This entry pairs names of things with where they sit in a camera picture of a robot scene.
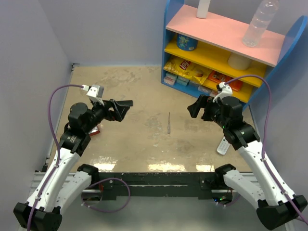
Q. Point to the white bottle on shelf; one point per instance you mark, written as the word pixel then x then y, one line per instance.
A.
pixel 202 9

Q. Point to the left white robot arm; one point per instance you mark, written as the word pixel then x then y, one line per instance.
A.
pixel 44 209

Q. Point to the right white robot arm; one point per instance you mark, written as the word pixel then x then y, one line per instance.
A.
pixel 275 203

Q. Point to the red snack packet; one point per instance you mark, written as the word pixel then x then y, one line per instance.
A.
pixel 96 130

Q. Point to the clear plastic water bottle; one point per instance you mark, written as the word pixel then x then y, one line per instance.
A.
pixel 260 22

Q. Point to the white remote control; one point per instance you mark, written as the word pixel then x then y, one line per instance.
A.
pixel 223 146

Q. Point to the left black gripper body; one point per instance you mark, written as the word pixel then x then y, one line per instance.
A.
pixel 100 112

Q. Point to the clear handle screwdriver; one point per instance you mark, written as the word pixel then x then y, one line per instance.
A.
pixel 168 125

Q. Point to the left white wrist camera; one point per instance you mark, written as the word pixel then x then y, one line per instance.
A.
pixel 94 93

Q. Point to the yellow Lays chips bag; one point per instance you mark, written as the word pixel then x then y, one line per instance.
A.
pixel 187 69

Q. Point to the small white box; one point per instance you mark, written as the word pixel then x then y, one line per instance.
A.
pixel 170 78
pixel 181 80
pixel 204 90

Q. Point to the white paper roll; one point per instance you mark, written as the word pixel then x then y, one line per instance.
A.
pixel 239 62

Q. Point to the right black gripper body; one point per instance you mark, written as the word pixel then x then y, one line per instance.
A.
pixel 212 111

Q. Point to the blue snack can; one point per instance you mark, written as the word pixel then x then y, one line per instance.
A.
pixel 186 43

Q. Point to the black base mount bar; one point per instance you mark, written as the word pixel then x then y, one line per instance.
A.
pixel 201 185

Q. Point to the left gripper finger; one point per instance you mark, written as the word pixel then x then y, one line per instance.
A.
pixel 117 116
pixel 121 106

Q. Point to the orange snack box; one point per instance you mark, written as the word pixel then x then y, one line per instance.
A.
pixel 217 77

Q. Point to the blue shelf unit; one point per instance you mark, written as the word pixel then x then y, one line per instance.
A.
pixel 219 36

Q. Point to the small white box leftmost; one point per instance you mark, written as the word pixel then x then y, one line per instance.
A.
pixel 170 78

